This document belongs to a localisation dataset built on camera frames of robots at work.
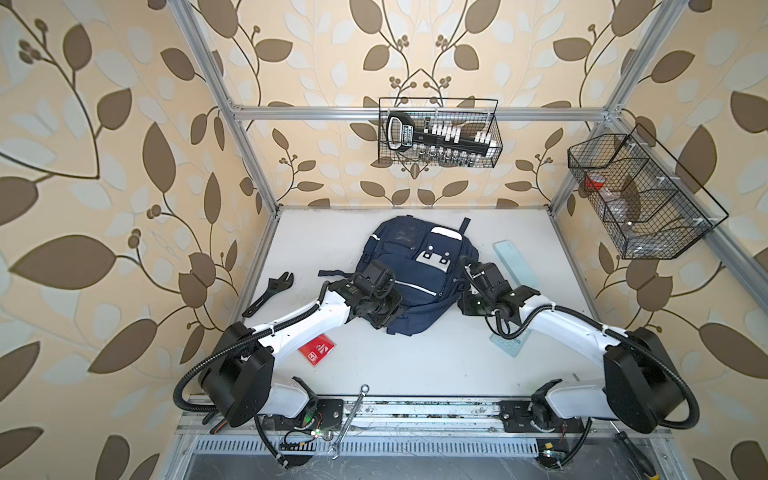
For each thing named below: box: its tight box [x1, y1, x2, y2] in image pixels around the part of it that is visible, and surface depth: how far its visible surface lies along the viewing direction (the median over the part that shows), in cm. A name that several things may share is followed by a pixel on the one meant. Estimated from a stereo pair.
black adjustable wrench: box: [242, 272, 294, 318], surface depth 100 cm
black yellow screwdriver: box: [609, 420, 661, 480], surface depth 69 cm
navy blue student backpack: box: [318, 215, 479, 336], surface depth 101 cm
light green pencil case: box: [493, 240, 539, 287], surface depth 104 cm
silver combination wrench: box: [327, 384, 370, 460], surface depth 75 cm
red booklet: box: [298, 334, 337, 366], surface depth 86 cm
